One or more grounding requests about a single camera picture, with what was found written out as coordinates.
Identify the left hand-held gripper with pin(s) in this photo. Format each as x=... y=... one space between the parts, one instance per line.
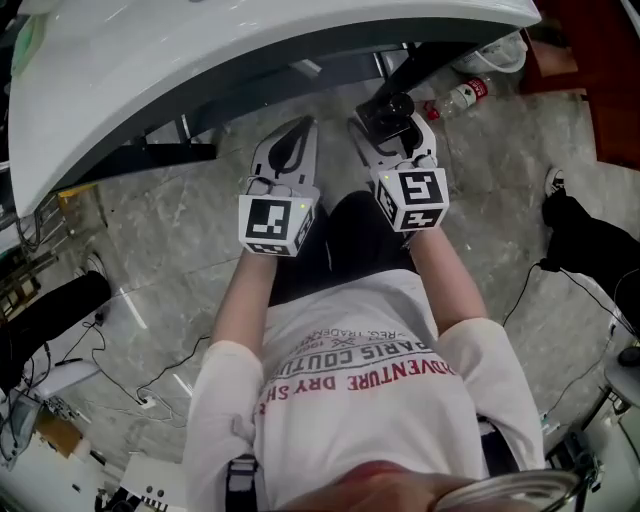
x=265 y=220

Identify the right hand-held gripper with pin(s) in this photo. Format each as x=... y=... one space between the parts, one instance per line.
x=420 y=192

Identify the black soap dispenser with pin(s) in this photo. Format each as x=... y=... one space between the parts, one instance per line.
x=395 y=107

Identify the person's left forearm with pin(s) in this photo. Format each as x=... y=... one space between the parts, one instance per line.
x=245 y=305

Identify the person's right forearm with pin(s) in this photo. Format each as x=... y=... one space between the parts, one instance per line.
x=447 y=285

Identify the white washbasin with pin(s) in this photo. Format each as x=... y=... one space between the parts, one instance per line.
x=150 y=75

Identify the red label plastic bottle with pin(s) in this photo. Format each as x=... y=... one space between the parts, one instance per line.
x=465 y=95

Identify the white mesh wastebasket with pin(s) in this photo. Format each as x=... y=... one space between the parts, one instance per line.
x=495 y=52

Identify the person's white printed shirt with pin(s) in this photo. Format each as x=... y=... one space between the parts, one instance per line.
x=365 y=415

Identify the white power strip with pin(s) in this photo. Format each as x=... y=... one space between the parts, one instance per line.
x=146 y=401

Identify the white striped panel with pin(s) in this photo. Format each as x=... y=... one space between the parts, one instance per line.
x=150 y=480

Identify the cardboard box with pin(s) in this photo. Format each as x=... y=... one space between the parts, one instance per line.
x=57 y=432

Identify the person's eyeglasses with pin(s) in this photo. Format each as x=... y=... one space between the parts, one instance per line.
x=525 y=492

